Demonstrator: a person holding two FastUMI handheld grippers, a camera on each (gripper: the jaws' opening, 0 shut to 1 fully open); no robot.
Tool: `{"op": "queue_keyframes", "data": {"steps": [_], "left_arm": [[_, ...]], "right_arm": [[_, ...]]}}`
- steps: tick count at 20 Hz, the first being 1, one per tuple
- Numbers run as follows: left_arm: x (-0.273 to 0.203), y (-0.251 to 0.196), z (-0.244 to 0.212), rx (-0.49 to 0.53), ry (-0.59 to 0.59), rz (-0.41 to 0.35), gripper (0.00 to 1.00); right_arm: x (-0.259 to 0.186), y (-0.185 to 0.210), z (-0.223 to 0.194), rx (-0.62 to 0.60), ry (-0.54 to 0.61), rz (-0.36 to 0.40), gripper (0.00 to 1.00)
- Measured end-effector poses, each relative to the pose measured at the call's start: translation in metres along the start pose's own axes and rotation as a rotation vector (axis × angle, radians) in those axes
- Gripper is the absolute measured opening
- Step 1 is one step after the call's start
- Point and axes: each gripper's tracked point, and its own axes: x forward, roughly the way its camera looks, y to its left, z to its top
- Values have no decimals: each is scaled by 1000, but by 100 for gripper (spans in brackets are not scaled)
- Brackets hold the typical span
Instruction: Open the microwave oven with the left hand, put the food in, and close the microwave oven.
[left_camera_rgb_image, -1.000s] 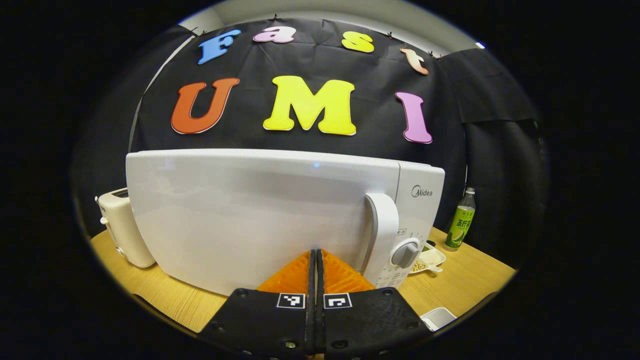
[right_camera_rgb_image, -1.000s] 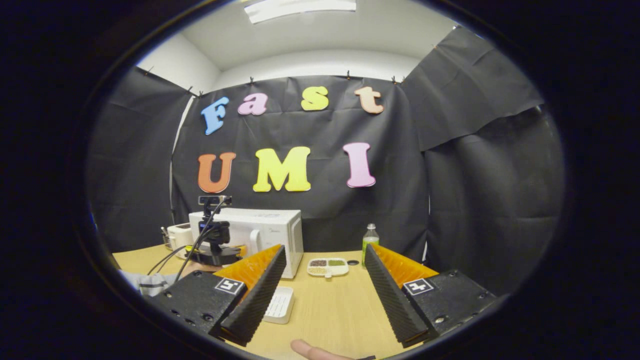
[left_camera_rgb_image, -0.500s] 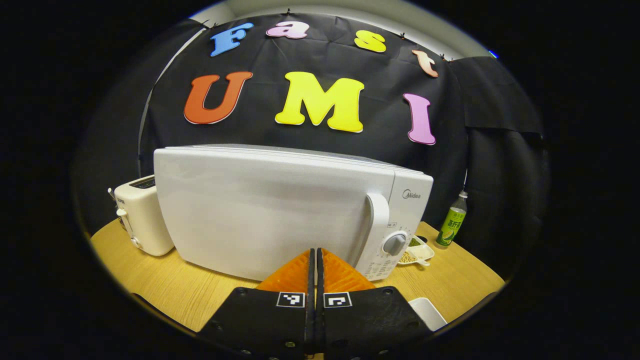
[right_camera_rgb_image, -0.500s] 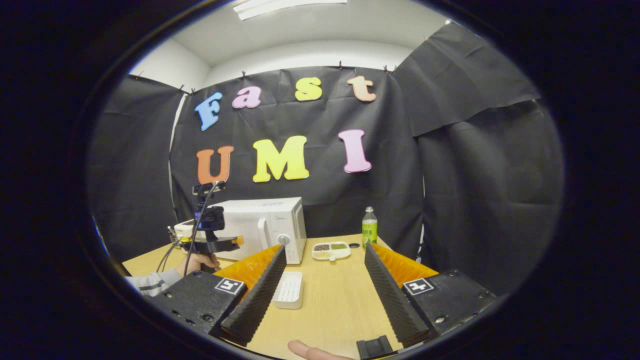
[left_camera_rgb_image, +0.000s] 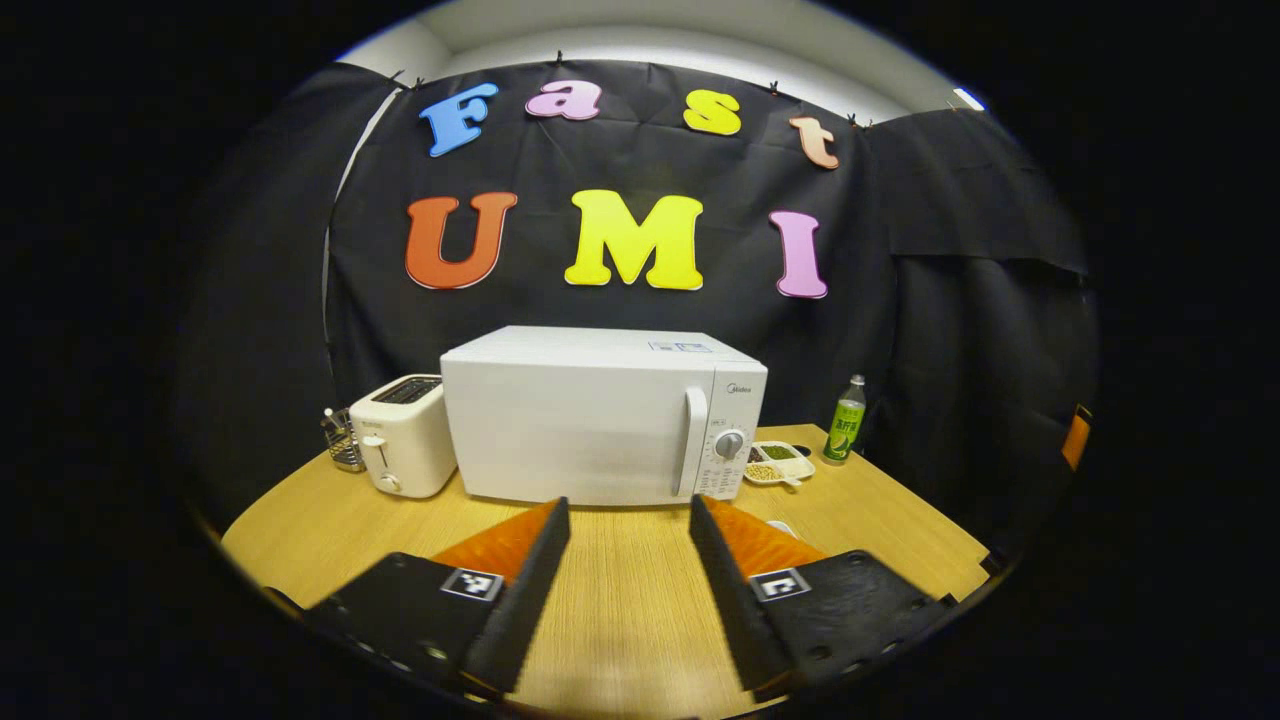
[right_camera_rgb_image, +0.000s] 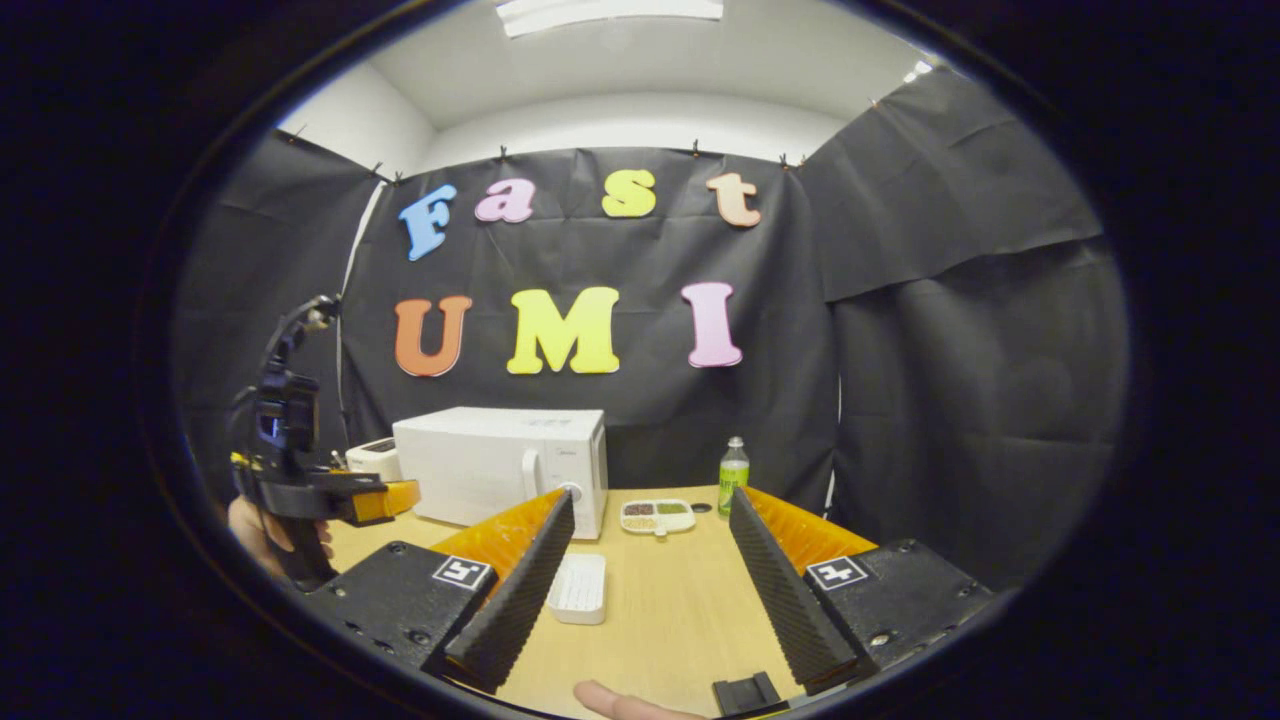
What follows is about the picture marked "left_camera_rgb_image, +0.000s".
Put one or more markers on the small ceiling light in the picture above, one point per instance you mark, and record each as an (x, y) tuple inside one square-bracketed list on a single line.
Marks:
[(968, 99)]

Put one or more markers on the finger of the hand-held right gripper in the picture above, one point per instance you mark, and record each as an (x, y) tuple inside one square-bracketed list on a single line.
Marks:
[(1075, 440)]

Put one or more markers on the white microwave oven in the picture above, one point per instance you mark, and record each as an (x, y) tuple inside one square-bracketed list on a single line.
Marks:
[(570, 420)]

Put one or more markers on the white toaster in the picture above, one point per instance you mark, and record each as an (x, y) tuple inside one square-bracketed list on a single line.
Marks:
[(400, 440)]

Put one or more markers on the black backdrop cloth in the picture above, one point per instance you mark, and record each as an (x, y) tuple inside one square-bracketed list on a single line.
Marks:
[(950, 300)]

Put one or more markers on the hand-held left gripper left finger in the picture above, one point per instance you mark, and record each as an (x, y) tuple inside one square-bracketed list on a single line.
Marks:
[(510, 610)]

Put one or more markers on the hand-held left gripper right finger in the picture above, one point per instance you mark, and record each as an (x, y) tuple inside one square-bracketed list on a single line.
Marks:
[(745, 610)]

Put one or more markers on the divided plate of beans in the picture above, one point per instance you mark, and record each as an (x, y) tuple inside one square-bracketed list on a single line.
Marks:
[(785, 465)]

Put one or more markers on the green drink bottle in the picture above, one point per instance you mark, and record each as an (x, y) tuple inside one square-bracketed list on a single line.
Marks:
[(845, 430)]

